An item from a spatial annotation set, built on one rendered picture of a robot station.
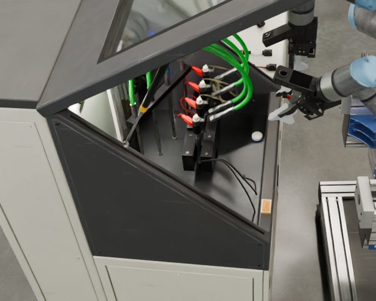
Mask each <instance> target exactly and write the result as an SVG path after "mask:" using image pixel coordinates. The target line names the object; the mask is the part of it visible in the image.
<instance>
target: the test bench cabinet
mask: <svg viewBox="0 0 376 301"><path fill-rule="evenodd" d="M93 258H94V261H95V265H96V267H97V270H98V274H99V276H100V279H101V283H102V285H103V288H104V292H105V294H106V297H107V301H269V272H270V267H269V270H268V271H264V270H256V269H242V268H228V267H221V266H207V265H193V264H185V263H171V262H157V261H149V260H136V259H122V258H114V257H101V256H93Z"/></svg>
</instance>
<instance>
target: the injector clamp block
mask: <svg viewBox="0 0 376 301"><path fill-rule="evenodd" d="M220 104H222V102H221V100H218V99H214V98H212V99H211V100H210V103H209V109H211V108H214V107H216V106H218V105H220ZM209 109H208V110H209ZM219 112H222V110H221V111H218V112H216V113H215V114H212V115H208V116H207V122H206V126H205V128H207V129H208V132H206V133H204V139H203V143H202V145H201V148H202V149H201V161H202V160H209V159H216V158H218V153H219V148H220V140H221V136H220V122H221V119H218V120H216V121H215V122H211V121H210V117H211V116H213V115H216V114H217V113H219ZM182 160H183V170H184V171H195V166H196V160H197V153H196V141H195V136H194V134H193V131H186V137H185V141H184V146H183V152H182ZM213 168H214V161H211V162H201V169H202V172H213Z"/></svg>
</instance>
